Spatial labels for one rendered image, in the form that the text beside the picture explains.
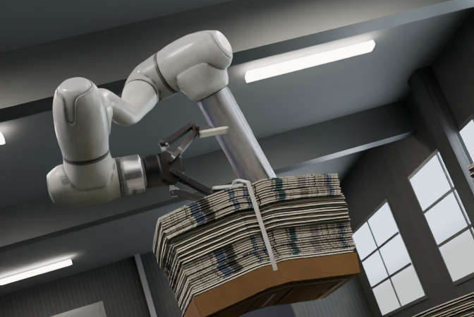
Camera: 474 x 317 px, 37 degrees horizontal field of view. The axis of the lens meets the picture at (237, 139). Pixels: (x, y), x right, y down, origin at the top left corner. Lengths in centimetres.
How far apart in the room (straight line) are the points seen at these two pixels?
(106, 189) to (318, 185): 46
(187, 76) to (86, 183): 55
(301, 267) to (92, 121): 53
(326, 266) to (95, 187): 52
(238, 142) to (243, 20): 304
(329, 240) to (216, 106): 65
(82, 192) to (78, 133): 14
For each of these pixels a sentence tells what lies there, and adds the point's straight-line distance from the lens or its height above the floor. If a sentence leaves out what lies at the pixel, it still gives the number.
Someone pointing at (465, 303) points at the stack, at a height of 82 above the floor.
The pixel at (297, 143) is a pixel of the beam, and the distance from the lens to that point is 801.
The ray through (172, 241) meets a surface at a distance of 144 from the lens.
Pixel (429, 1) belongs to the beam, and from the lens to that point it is 544.
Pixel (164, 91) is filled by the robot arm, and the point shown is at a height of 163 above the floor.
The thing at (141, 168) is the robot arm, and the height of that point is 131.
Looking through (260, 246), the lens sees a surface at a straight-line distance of 146.
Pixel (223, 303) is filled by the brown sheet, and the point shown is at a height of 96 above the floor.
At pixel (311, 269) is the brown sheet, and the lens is 146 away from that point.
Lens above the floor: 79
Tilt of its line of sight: 19 degrees up
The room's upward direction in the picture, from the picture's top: 19 degrees counter-clockwise
